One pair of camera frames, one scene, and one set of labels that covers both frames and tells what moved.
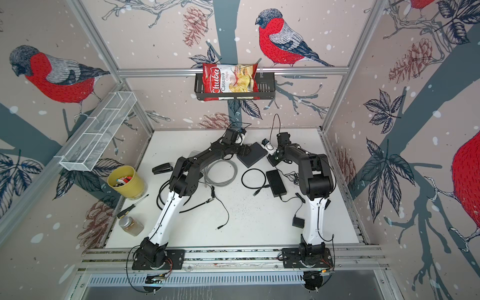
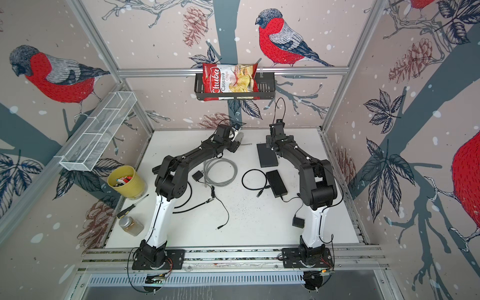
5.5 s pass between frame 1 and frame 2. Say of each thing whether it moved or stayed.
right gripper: moved
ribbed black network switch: stayed
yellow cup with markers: stayed
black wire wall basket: stayed
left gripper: moved
